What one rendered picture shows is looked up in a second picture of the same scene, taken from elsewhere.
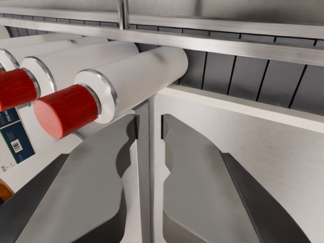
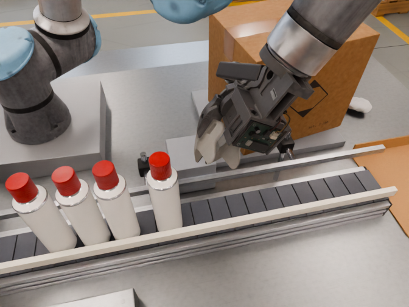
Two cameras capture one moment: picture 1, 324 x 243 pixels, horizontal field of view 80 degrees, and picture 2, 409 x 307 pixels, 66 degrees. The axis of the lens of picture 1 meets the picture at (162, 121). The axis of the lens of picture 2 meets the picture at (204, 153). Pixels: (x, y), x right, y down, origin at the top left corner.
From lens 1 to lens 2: 0.51 m
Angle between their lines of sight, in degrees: 81
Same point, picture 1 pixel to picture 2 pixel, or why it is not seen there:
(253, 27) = (212, 195)
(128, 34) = not seen: hidden behind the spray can
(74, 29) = not seen: hidden behind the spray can
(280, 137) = (266, 268)
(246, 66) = (218, 212)
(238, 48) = (215, 175)
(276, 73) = (235, 210)
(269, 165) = (277, 299)
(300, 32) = (233, 192)
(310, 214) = not seen: outside the picture
